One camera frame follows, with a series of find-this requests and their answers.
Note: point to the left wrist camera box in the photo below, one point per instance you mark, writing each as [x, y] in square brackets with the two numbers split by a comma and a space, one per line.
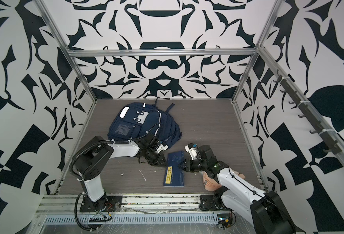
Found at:
[161, 147]

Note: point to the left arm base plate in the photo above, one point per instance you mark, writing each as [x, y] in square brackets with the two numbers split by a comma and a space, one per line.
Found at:
[108, 204]

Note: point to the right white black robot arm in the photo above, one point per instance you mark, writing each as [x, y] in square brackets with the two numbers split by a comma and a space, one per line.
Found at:
[265, 211]

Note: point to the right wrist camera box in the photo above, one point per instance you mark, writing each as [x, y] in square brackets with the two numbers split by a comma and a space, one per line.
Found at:
[192, 149]

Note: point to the green circuit board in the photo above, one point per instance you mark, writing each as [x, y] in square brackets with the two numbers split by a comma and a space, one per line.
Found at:
[226, 220]

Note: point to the aluminium front rail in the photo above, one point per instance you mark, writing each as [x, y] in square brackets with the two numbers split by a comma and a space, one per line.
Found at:
[131, 204]

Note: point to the pink fabric pencil pouch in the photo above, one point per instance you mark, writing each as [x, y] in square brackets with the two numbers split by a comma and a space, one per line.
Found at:
[212, 185]

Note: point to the navy blue student backpack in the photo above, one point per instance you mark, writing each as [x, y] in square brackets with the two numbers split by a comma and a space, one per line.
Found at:
[138, 119]

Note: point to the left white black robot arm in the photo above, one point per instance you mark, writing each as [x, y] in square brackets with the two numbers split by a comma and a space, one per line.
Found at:
[88, 163]

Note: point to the aluminium cage frame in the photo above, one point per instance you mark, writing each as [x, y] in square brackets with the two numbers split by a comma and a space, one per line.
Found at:
[258, 51]

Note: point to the wall hook rack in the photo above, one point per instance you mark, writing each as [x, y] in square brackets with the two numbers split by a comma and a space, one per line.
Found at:
[310, 113]

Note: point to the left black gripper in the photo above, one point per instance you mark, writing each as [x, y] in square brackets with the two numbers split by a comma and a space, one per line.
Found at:
[161, 159]

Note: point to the navy blue notebook yellow label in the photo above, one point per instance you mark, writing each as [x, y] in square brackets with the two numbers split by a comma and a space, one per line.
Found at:
[174, 175]

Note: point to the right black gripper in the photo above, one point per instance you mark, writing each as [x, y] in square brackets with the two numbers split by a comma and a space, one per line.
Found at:
[189, 165]

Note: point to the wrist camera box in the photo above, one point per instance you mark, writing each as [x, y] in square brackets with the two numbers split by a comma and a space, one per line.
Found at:
[192, 149]
[161, 147]

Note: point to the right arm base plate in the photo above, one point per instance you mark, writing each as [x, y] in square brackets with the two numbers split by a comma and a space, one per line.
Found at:
[212, 203]

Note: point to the white slotted cable duct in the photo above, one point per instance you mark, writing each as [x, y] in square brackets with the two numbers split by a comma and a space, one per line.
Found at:
[153, 219]

